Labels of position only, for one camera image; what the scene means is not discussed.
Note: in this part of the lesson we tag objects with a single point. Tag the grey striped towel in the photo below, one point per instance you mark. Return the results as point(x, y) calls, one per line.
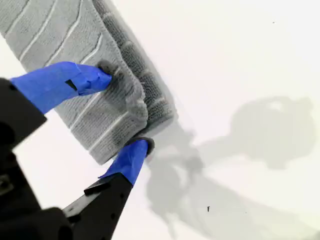
point(62, 30)

